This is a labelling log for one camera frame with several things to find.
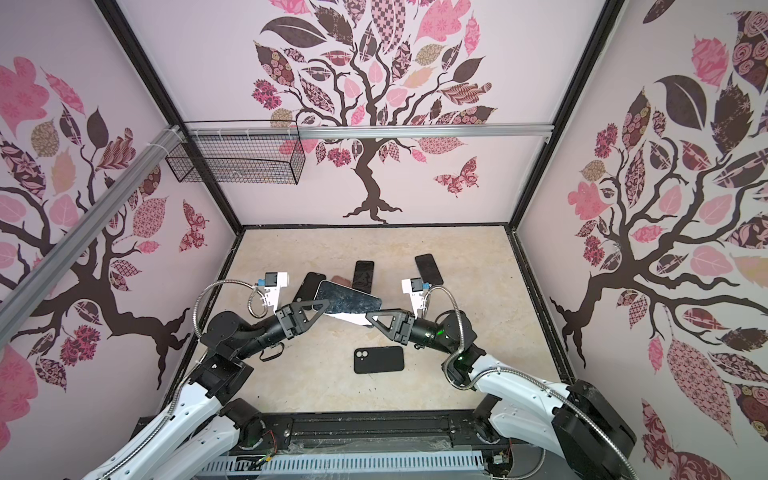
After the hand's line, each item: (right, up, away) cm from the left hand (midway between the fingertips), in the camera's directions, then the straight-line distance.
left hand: (332, 311), depth 62 cm
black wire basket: (-52, +51, +60) cm, 94 cm away
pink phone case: (-6, +3, +41) cm, 42 cm away
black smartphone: (+3, +2, +1) cm, 3 cm away
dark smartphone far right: (+26, +7, +44) cm, 52 cm away
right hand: (+8, -2, +1) cm, 8 cm away
